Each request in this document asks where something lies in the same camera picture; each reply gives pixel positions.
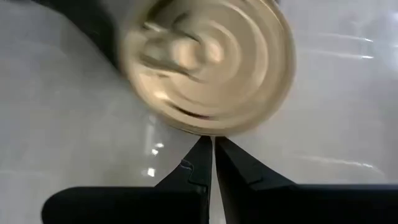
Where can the gold lid seafood can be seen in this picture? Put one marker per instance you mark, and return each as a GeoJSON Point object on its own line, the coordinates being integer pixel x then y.
{"type": "Point", "coordinates": [217, 77]}

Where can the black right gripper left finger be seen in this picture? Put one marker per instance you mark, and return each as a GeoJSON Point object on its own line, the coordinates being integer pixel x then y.
{"type": "Point", "coordinates": [174, 205]}

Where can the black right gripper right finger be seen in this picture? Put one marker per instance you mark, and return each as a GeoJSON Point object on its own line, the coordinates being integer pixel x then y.
{"type": "Point", "coordinates": [280, 205]}

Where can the black aluminium table frame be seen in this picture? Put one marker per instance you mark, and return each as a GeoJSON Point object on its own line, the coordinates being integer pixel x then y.
{"type": "Point", "coordinates": [90, 28]}

